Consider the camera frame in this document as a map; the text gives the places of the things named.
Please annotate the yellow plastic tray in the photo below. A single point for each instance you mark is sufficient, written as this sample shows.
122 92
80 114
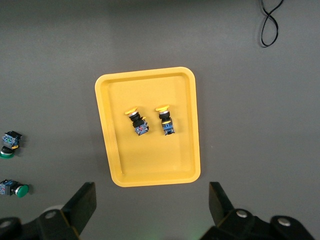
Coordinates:
150 160

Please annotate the green push button switch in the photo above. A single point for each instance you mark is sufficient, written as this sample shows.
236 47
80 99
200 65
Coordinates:
10 143
15 188

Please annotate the dark grey table mat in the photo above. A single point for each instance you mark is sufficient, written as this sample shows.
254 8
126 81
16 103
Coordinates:
250 125

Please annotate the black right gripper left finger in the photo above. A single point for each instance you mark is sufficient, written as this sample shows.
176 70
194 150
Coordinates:
83 207

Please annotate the yellow push button switch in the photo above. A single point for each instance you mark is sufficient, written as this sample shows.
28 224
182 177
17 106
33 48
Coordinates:
166 122
138 123

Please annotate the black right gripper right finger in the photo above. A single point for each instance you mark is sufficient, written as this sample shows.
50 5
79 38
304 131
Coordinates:
218 207

